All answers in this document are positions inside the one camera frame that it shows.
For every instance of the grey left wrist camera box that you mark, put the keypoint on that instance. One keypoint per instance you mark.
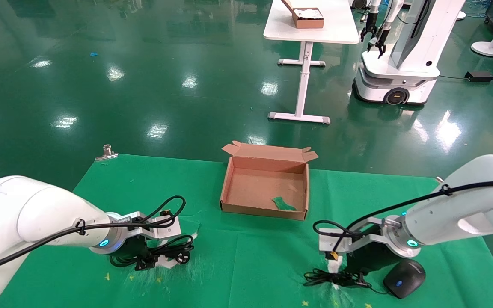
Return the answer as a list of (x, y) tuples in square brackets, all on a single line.
[(161, 229)]

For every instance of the white table with legs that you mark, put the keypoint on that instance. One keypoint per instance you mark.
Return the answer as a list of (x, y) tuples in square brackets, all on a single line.
[(336, 25)]

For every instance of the white robot arm black gripper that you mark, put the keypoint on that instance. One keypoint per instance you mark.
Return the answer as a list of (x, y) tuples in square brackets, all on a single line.
[(369, 30), (381, 40)]

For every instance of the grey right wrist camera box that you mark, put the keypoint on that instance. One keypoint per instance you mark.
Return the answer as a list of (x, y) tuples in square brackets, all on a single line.
[(336, 241)]

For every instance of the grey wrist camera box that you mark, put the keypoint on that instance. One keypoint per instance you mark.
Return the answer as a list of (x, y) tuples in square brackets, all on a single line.
[(161, 229), (336, 241)]

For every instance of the black power adapter brick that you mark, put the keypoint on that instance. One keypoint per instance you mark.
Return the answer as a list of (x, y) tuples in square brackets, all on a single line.
[(479, 76)]

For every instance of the open brown cardboard box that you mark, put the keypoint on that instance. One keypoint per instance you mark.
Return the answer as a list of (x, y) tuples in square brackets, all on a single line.
[(263, 188)]

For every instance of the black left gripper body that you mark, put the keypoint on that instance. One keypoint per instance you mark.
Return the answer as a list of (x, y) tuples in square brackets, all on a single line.
[(133, 248)]

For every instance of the green table cloth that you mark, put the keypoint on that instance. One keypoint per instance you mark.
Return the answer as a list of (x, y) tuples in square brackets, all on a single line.
[(246, 256)]

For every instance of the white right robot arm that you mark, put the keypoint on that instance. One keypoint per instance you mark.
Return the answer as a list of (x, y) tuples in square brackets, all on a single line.
[(464, 205)]

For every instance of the white wheeled robot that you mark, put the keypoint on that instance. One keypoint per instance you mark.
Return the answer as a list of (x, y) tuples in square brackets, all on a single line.
[(409, 64)]

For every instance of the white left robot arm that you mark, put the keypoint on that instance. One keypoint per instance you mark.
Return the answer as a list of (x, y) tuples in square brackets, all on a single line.
[(28, 214)]

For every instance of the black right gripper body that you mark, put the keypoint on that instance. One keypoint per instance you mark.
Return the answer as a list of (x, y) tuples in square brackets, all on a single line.
[(370, 254)]

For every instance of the small brown box white contents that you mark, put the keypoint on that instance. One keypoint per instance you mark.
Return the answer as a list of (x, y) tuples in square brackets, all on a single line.
[(308, 19)]

